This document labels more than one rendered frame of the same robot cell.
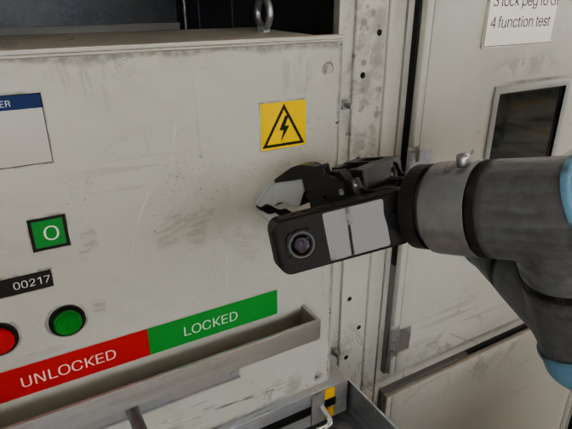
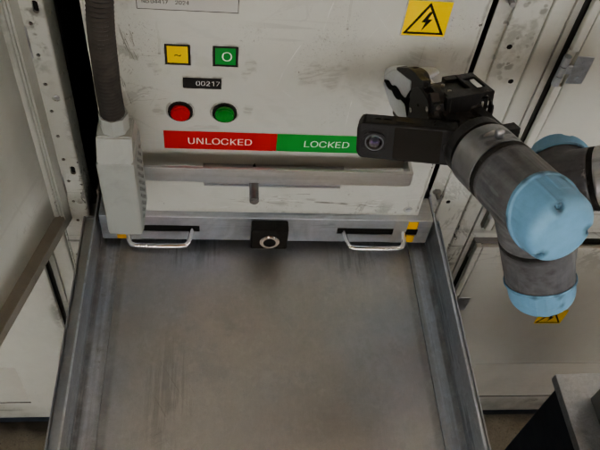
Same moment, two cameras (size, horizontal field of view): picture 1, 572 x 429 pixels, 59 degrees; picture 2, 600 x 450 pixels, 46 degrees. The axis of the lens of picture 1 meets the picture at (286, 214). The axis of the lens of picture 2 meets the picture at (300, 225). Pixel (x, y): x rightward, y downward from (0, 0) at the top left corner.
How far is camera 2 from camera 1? 0.46 m
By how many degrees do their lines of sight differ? 31
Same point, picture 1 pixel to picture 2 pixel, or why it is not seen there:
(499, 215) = (484, 186)
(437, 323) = not seen: hidden behind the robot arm
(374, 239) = (428, 155)
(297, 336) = (389, 179)
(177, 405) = (287, 189)
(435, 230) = (457, 171)
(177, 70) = not seen: outside the picture
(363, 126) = (524, 20)
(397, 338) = not seen: hidden behind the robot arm
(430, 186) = (467, 143)
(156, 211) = (303, 59)
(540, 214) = (499, 198)
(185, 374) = (294, 175)
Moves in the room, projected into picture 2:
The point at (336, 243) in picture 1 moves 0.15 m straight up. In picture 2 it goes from (399, 149) to (430, 39)
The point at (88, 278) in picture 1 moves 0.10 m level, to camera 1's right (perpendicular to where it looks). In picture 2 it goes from (244, 90) to (311, 118)
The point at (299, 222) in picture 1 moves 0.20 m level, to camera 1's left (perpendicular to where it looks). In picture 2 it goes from (377, 128) to (221, 64)
